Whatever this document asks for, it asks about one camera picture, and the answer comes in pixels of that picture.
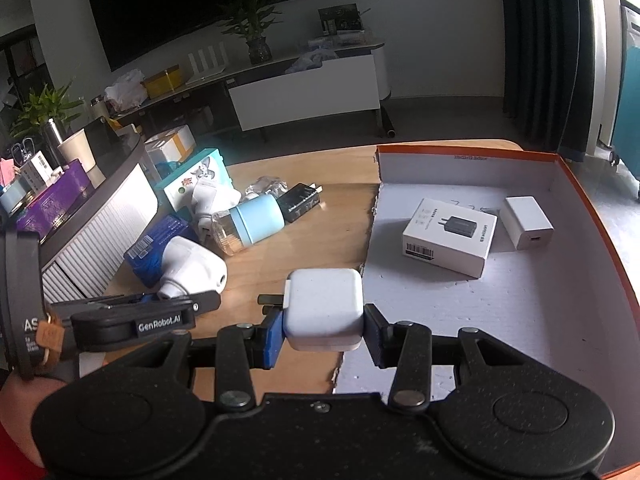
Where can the white and yellow box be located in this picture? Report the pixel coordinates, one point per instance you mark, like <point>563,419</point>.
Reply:
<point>170,145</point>

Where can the blue and white plastic bag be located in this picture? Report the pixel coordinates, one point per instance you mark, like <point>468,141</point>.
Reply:
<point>310,60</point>

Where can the black roll on floor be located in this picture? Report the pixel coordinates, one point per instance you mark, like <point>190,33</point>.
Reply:
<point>390,125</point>

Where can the white rounded cube charger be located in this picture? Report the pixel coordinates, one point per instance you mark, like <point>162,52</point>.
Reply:
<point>322,310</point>

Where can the blue packet box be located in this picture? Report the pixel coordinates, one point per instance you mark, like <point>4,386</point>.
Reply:
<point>150,245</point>

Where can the white plug adapter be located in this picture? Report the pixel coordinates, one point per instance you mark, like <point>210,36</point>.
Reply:
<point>212,197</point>

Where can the clear jar with blue cap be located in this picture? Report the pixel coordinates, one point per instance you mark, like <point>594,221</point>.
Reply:
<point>255,220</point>

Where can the white television cabinet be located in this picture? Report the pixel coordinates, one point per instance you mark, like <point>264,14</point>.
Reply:
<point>305,95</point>

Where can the steel bottle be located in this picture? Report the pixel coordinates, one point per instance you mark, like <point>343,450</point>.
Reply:
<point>52,140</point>

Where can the black charger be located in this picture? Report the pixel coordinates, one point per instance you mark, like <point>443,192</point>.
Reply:
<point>300,201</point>

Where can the dark printed box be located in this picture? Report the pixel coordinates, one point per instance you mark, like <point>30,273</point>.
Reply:
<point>340,19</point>

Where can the leafy green potted plant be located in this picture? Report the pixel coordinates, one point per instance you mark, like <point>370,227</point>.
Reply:
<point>45,107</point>

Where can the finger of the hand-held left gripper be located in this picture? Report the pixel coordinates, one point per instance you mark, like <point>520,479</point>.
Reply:
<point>160,321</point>
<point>150,298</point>

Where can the large black television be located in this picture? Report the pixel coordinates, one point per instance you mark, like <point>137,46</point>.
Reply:
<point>200,5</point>

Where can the purple box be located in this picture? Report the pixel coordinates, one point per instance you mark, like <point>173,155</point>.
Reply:
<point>55,200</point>

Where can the round grey ribbed cabinet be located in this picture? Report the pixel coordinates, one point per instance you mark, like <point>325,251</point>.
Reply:
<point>100,225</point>

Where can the green plant in dark vase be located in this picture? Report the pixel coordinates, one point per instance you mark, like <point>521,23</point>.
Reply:
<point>257,35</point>

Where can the person's left forearm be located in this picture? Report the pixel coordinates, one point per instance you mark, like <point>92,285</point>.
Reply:
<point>30,400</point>

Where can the white device with leaf logo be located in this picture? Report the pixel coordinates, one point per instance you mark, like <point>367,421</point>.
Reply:
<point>192,265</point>

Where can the orange-edged cardboard box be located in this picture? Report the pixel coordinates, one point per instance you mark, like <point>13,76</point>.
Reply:
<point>500,310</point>

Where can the black box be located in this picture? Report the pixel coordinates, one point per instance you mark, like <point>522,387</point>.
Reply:
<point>102,137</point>

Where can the beige cup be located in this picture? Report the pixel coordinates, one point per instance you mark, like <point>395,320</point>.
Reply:
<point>77,152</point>

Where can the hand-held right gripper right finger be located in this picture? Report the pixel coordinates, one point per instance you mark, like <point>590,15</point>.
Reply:
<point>376,337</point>

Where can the teal cartoon printed box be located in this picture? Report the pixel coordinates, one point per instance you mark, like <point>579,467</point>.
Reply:
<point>195,175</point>

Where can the small white labelled box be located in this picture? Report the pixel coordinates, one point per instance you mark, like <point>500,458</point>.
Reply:
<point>40,167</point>

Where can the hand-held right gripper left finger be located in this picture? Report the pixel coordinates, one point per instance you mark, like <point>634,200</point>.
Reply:
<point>271,342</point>

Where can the small white rectangular charger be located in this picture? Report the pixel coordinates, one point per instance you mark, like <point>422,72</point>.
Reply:
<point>527,220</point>

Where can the clear small bottle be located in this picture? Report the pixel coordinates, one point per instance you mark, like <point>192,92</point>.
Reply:
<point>265,187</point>

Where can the scissors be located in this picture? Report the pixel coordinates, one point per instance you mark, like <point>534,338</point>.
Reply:
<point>22,150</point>

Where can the white router with antennas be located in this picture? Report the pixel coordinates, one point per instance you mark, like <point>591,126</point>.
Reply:
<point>205,62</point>

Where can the white printed charger box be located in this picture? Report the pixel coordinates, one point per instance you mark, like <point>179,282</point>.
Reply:
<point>450,237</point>

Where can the dark curtain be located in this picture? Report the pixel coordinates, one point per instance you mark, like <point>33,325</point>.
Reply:
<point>540,60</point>

